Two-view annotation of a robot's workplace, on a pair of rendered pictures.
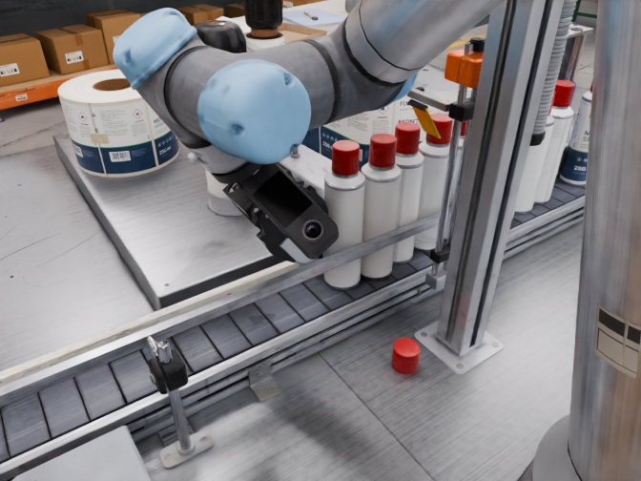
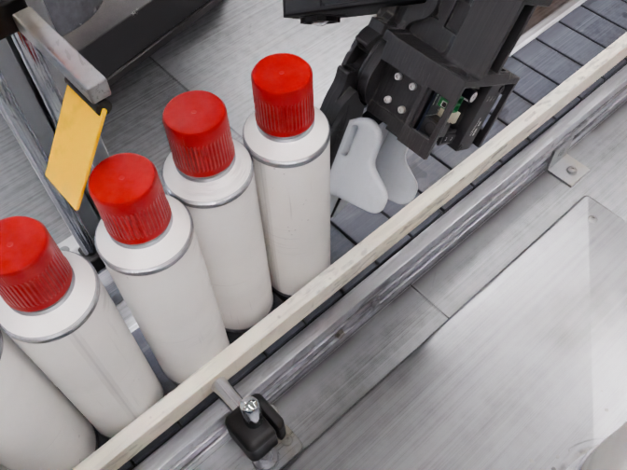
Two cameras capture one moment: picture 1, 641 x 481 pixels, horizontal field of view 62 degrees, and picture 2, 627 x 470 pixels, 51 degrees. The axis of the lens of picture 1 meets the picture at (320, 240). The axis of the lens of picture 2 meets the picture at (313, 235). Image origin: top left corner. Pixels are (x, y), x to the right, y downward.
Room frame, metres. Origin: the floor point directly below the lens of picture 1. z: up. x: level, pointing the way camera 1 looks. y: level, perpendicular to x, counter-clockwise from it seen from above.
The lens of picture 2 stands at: (0.86, -0.04, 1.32)
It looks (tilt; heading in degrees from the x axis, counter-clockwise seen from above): 56 degrees down; 174
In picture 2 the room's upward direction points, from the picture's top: 2 degrees counter-clockwise
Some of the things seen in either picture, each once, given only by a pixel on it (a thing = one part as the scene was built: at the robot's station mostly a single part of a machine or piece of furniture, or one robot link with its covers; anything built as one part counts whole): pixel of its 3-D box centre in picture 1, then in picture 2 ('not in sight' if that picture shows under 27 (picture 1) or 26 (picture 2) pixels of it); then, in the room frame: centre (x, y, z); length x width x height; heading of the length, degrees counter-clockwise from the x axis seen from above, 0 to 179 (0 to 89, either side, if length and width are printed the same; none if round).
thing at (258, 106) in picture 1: (255, 99); not in sight; (0.43, 0.05, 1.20); 0.11 x 0.11 x 0.08; 39
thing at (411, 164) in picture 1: (401, 195); (166, 284); (0.65, -0.11, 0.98); 0.05 x 0.05 x 0.20
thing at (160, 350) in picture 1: (166, 386); not in sight; (0.37, 0.16, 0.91); 0.07 x 0.03 x 0.16; 34
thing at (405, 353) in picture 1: (405, 355); not in sight; (0.48, -0.11, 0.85); 0.03 x 0.03 x 0.03
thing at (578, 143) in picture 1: (589, 129); not in sight; (0.89, -0.48, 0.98); 0.05 x 0.05 x 0.20
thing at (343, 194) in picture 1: (343, 218); (291, 190); (0.59, -0.03, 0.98); 0.05 x 0.05 x 0.20
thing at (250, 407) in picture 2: not in sight; (259, 433); (0.72, -0.07, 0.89); 0.03 x 0.03 x 0.12; 34
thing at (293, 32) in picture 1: (278, 38); not in sight; (2.22, 0.17, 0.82); 0.34 x 0.24 x 0.03; 140
